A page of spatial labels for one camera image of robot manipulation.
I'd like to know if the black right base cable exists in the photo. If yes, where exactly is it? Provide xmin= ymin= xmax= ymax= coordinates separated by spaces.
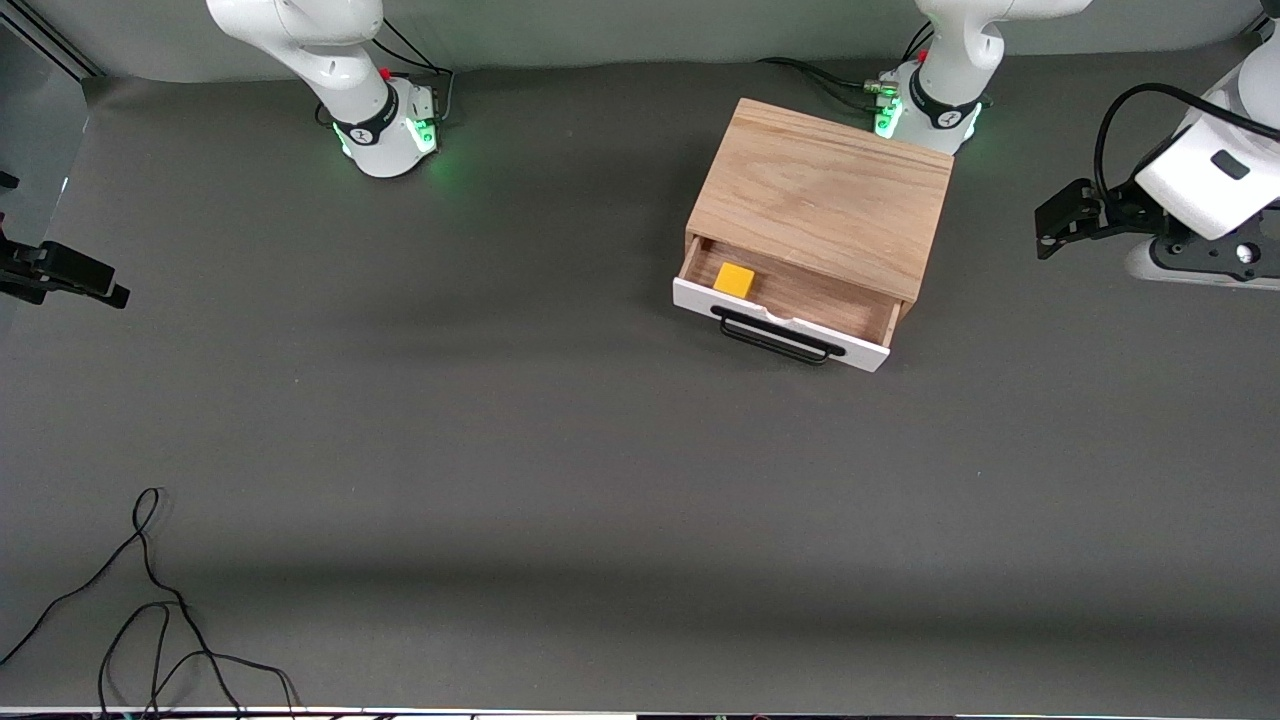
xmin=378 ymin=15 xmax=457 ymax=126

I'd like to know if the black base cable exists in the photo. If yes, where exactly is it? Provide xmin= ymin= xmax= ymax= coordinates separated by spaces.
xmin=757 ymin=57 xmax=896 ymax=113
xmin=378 ymin=15 xmax=457 ymax=126

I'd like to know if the black left base cable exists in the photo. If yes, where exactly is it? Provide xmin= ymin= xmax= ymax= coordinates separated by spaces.
xmin=757 ymin=57 xmax=896 ymax=113

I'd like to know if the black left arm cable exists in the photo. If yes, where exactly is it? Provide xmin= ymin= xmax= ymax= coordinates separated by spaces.
xmin=1094 ymin=82 xmax=1280 ymax=203

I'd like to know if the white drawer with black handle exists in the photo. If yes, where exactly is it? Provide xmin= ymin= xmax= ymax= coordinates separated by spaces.
xmin=671 ymin=235 xmax=907 ymax=374

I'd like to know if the loose black cable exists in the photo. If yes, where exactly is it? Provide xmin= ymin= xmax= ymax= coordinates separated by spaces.
xmin=0 ymin=487 xmax=301 ymax=717

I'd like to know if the wooden drawer cabinet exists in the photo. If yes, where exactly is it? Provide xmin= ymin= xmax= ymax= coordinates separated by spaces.
xmin=685 ymin=97 xmax=955 ymax=305

